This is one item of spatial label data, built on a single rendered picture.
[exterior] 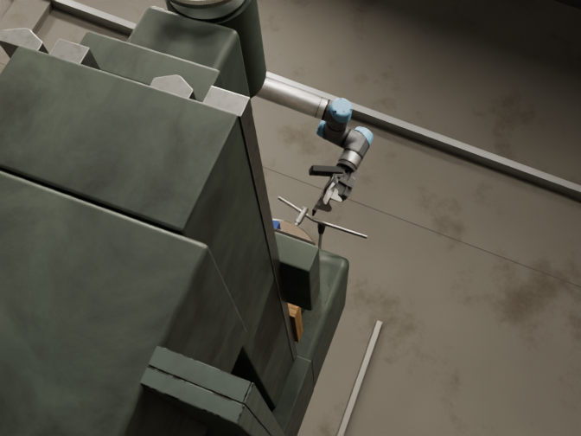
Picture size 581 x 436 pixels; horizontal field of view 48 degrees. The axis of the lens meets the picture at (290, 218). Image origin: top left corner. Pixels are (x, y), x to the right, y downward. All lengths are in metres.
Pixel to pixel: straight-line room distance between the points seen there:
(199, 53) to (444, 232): 4.72
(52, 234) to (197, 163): 0.17
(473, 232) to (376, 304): 1.04
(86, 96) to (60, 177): 0.11
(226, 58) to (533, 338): 4.80
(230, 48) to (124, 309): 0.43
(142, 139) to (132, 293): 0.18
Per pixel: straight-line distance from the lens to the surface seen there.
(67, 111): 0.83
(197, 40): 0.97
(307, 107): 2.24
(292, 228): 2.16
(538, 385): 5.50
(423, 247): 5.47
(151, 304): 0.70
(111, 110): 0.81
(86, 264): 0.73
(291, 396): 2.17
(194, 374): 0.67
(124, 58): 0.92
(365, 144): 2.35
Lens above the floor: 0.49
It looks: 20 degrees up
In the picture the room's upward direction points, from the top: 23 degrees clockwise
